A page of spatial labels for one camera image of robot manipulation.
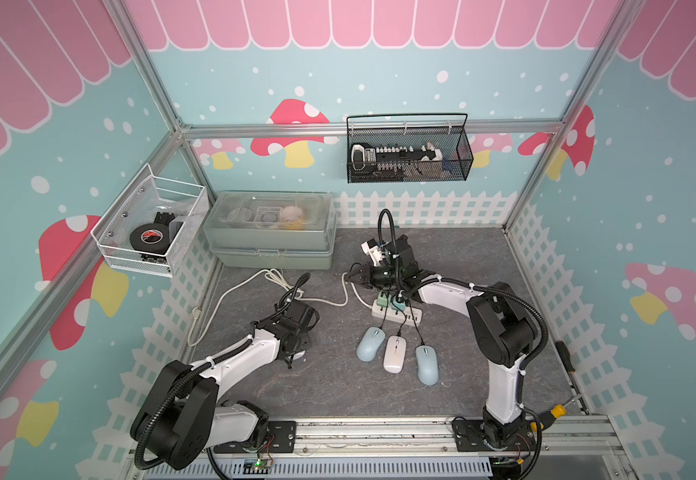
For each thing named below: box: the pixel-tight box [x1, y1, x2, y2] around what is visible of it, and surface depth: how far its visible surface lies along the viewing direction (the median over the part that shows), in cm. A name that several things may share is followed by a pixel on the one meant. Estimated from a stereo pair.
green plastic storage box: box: [202, 190, 338, 270], surface depth 102 cm
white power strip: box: [371, 299, 423, 326], surface depth 95 cm
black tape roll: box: [130, 223, 170, 255], surface depth 70 cm
